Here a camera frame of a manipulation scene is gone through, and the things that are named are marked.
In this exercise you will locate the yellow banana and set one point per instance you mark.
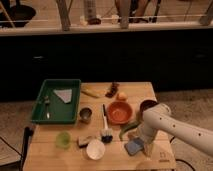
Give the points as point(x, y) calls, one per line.
point(90, 93)

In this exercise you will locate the black clamp stand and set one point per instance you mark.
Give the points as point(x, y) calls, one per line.
point(28, 133)

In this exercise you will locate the grey cloth in tray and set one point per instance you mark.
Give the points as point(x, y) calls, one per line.
point(65, 95)

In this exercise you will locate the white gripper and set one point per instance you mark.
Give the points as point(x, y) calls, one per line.
point(147, 135)

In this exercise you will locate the brown block sponge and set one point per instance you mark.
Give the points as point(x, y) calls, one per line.
point(84, 141)

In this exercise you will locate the dark brown bowl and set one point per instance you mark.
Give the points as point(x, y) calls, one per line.
point(147, 104)

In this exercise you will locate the orange fruit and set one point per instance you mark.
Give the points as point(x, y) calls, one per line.
point(121, 96)

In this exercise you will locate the green plastic cup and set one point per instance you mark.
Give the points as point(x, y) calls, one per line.
point(63, 140)

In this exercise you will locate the metal spoon in tray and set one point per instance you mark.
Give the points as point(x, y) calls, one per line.
point(47, 103)

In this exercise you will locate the green plastic tray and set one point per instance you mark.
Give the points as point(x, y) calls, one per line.
point(60, 112)

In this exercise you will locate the metal cup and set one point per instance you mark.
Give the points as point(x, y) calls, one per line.
point(85, 115)

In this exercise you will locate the blue sponge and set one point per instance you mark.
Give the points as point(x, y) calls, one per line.
point(134, 146)

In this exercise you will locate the orange bowl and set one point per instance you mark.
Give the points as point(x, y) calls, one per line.
point(119, 112)

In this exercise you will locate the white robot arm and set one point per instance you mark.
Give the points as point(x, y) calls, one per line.
point(159, 117)

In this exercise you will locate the dark red grapes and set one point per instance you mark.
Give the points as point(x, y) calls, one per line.
point(113, 90)

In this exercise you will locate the dish brush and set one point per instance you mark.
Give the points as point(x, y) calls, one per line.
point(106, 132)

